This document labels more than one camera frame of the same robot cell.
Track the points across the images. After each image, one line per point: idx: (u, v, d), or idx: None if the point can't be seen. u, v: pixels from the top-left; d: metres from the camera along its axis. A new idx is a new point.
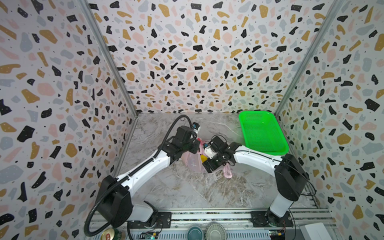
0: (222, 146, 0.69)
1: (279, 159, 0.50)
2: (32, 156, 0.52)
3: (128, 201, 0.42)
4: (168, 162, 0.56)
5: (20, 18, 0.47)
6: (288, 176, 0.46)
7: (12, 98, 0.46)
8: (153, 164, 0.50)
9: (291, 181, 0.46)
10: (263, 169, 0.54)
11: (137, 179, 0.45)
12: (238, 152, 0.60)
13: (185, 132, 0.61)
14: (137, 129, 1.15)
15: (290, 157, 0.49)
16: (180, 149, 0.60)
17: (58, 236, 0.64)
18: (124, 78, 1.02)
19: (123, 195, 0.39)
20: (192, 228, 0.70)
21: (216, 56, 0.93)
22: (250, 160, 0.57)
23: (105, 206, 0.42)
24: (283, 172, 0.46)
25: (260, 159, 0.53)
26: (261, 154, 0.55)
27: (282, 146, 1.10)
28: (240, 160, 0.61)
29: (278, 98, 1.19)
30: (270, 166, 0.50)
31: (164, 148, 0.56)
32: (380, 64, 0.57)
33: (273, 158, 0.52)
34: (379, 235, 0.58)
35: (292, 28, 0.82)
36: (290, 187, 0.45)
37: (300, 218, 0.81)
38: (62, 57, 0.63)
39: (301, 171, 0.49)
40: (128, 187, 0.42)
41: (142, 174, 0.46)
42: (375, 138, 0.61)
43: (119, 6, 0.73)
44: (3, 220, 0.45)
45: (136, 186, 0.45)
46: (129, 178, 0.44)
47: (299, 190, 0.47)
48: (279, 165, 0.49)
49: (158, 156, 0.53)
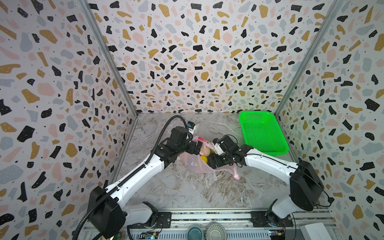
0: (233, 147, 0.67)
1: (294, 167, 0.48)
2: (32, 156, 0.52)
3: (119, 212, 0.40)
4: (162, 167, 0.53)
5: (20, 18, 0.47)
6: (305, 185, 0.44)
7: (12, 98, 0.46)
8: (144, 171, 0.47)
9: (308, 190, 0.44)
10: (277, 175, 0.51)
11: (127, 189, 0.43)
12: (250, 155, 0.58)
13: (179, 133, 0.57)
14: (137, 129, 1.15)
15: (307, 165, 0.47)
16: (174, 151, 0.57)
17: (58, 236, 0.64)
18: (124, 78, 1.02)
19: (112, 208, 0.38)
20: (192, 228, 0.70)
21: (216, 56, 0.93)
22: (262, 165, 0.55)
23: (96, 217, 0.41)
24: (299, 180, 0.44)
25: (273, 165, 0.51)
26: (275, 160, 0.52)
27: (282, 146, 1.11)
28: (251, 164, 0.59)
29: (278, 98, 1.19)
30: (285, 173, 0.47)
31: (157, 152, 0.53)
32: (380, 64, 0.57)
33: (288, 164, 0.49)
34: (379, 235, 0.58)
35: (292, 28, 0.82)
36: (306, 197, 0.43)
37: (300, 218, 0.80)
38: (62, 57, 0.63)
39: (317, 180, 0.47)
40: (117, 198, 0.40)
41: (133, 183, 0.44)
42: (375, 138, 0.61)
43: (119, 6, 0.73)
44: (3, 220, 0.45)
45: (126, 196, 0.43)
46: (118, 188, 0.42)
47: (315, 200, 0.45)
48: (295, 172, 0.47)
49: (151, 162, 0.50)
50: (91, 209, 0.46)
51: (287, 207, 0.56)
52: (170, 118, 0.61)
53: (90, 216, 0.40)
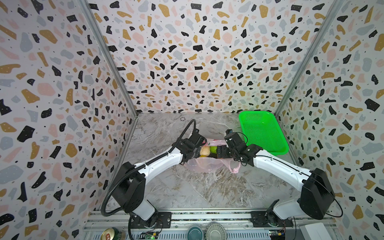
0: (241, 146, 0.64)
1: (307, 173, 0.46)
2: (32, 156, 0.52)
3: (142, 189, 0.44)
4: (179, 159, 0.58)
5: (20, 18, 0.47)
6: (317, 193, 0.42)
7: (12, 98, 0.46)
8: (168, 157, 0.53)
9: (319, 199, 0.42)
10: (287, 180, 0.49)
11: (153, 169, 0.48)
12: (259, 156, 0.56)
13: (198, 136, 0.66)
14: (137, 128, 1.15)
15: (321, 173, 0.45)
16: (192, 149, 0.64)
17: (58, 236, 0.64)
18: (124, 78, 1.02)
19: (139, 182, 0.42)
20: (192, 228, 0.70)
21: (216, 56, 0.93)
22: (272, 168, 0.52)
23: (121, 189, 0.45)
24: (311, 188, 0.42)
25: (284, 169, 0.49)
26: (287, 165, 0.50)
27: (281, 146, 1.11)
28: (260, 165, 0.57)
29: (278, 98, 1.19)
30: (296, 179, 0.46)
31: (178, 146, 0.59)
32: (380, 64, 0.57)
33: (300, 170, 0.47)
34: (379, 235, 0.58)
35: (292, 28, 0.82)
36: (317, 206, 0.42)
37: (300, 219, 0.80)
38: (62, 57, 0.63)
39: (330, 189, 0.45)
40: (145, 174, 0.45)
41: (158, 165, 0.49)
42: (375, 138, 0.61)
43: (119, 6, 0.73)
44: (3, 220, 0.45)
45: (151, 176, 0.48)
46: (145, 166, 0.47)
47: (325, 209, 0.44)
48: (308, 180, 0.44)
49: (172, 151, 0.56)
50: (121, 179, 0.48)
51: (290, 210, 0.56)
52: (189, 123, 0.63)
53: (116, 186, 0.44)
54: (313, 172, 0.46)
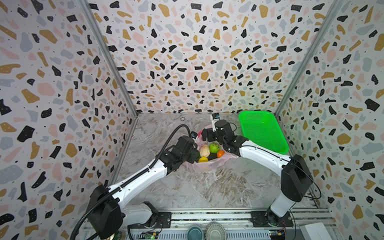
0: (229, 138, 0.66)
1: (287, 159, 0.49)
2: (32, 156, 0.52)
3: (118, 214, 0.41)
4: (164, 173, 0.54)
5: (20, 18, 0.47)
6: (295, 177, 0.45)
7: (12, 97, 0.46)
8: (148, 175, 0.48)
9: (298, 183, 0.46)
10: (270, 167, 0.52)
11: (129, 190, 0.43)
12: (245, 146, 0.59)
13: (186, 142, 0.59)
14: (137, 128, 1.15)
15: (299, 158, 0.48)
16: (179, 159, 0.59)
17: (58, 236, 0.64)
18: (124, 78, 1.02)
19: (113, 208, 0.38)
20: (192, 228, 0.69)
21: (216, 56, 0.93)
22: (256, 156, 0.55)
23: (95, 216, 0.42)
24: (290, 172, 0.45)
25: (266, 156, 0.52)
26: (268, 152, 0.53)
27: (281, 145, 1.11)
28: (245, 155, 0.59)
29: (278, 98, 1.19)
30: (277, 165, 0.49)
31: (162, 158, 0.54)
32: (380, 64, 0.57)
33: (280, 156, 0.51)
34: (379, 235, 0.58)
35: (292, 28, 0.82)
36: (296, 189, 0.45)
37: (300, 218, 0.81)
38: (62, 57, 0.63)
39: (308, 173, 0.48)
40: (118, 199, 0.41)
41: (136, 185, 0.45)
42: (375, 138, 0.61)
43: (119, 6, 0.73)
44: (3, 220, 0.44)
45: (127, 198, 0.43)
46: (120, 189, 0.43)
47: (303, 192, 0.47)
48: (287, 165, 0.47)
49: (155, 166, 0.51)
50: (92, 207, 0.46)
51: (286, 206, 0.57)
52: (175, 129, 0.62)
53: (89, 214, 0.41)
54: (292, 158, 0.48)
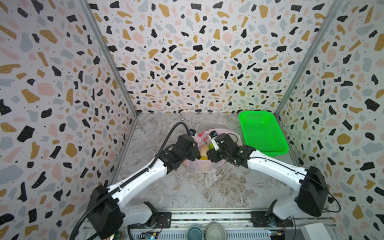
0: (233, 149, 0.62)
1: (303, 173, 0.46)
2: (32, 156, 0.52)
3: (118, 215, 0.41)
4: (164, 172, 0.53)
5: (20, 18, 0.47)
6: (314, 192, 0.42)
7: (12, 97, 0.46)
8: (147, 175, 0.48)
9: (318, 199, 0.43)
10: (284, 181, 0.48)
11: (128, 191, 0.43)
12: (253, 158, 0.54)
13: (186, 141, 0.59)
14: (137, 128, 1.15)
15: (315, 170, 0.45)
16: (179, 158, 0.59)
17: (58, 236, 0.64)
18: (124, 78, 1.02)
19: (112, 208, 0.38)
20: (192, 228, 0.70)
21: (216, 56, 0.93)
22: (267, 169, 0.51)
23: (95, 216, 0.41)
24: (310, 189, 0.42)
25: (280, 170, 0.48)
26: (281, 165, 0.49)
27: (281, 146, 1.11)
28: (254, 167, 0.55)
29: (278, 98, 1.19)
30: (294, 180, 0.45)
31: (161, 157, 0.54)
32: (380, 64, 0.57)
33: (296, 170, 0.47)
34: (379, 235, 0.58)
35: (292, 28, 0.82)
36: (316, 205, 0.42)
37: (300, 219, 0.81)
38: (62, 57, 0.63)
39: (325, 185, 0.46)
40: (118, 199, 0.40)
41: (135, 185, 0.45)
42: (375, 138, 0.61)
43: (119, 6, 0.73)
44: (3, 220, 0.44)
45: (127, 198, 0.43)
46: (120, 189, 0.43)
47: (322, 205, 0.44)
48: (305, 179, 0.44)
49: (154, 166, 0.51)
50: (92, 207, 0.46)
51: (289, 209, 0.56)
52: (173, 127, 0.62)
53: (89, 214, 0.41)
54: (308, 170, 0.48)
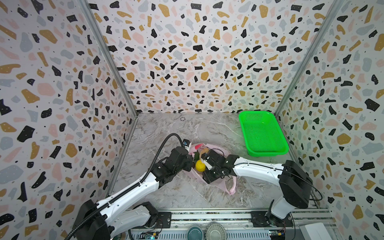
0: (219, 160, 0.66)
1: (280, 168, 0.48)
2: (32, 156, 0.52)
3: (103, 233, 0.40)
4: (156, 186, 0.53)
5: (20, 18, 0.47)
6: (294, 185, 0.44)
7: (12, 97, 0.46)
8: (138, 190, 0.47)
9: (299, 189, 0.45)
10: (267, 179, 0.52)
11: (117, 206, 0.43)
12: (237, 165, 0.58)
13: (179, 155, 0.58)
14: (137, 128, 1.15)
15: (292, 164, 0.48)
16: (171, 172, 0.57)
17: (58, 236, 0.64)
18: (124, 78, 1.02)
19: (99, 226, 0.38)
20: (191, 228, 0.69)
21: (216, 56, 0.93)
22: (251, 172, 0.55)
23: (80, 233, 0.41)
24: (288, 182, 0.44)
25: (261, 170, 0.51)
26: (261, 165, 0.53)
27: (281, 146, 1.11)
28: (241, 174, 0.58)
29: (278, 98, 1.19)
30: (273, 176, 0.48)
31: (154, 172, 0.54)
32: (380, 64, 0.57)
33: (274, 167, 0.50)
34: (379, 235, 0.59)
35: (292, 28, 0.82)
36: (298, 195, 0.44)
37: (300, 219, 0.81)
38: (62, 57, 0.63)
39: (305, 177, 0.48)
40: (106, 215, 0.40)
41: (124, 201, 0.44)
42: (375, 138, 0.61)
43: (119, 6, 0.73)
44: (3, 220, 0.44)
45: (116, 214, 0.43)
46: (109, 205, 0.42)
47: (306, 196, 0.45)
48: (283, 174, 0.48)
49: (146, 180, 0.51)
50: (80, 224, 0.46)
51: (284, 207, 0.57)
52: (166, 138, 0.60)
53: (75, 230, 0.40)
54: (286, 164, 0.48)
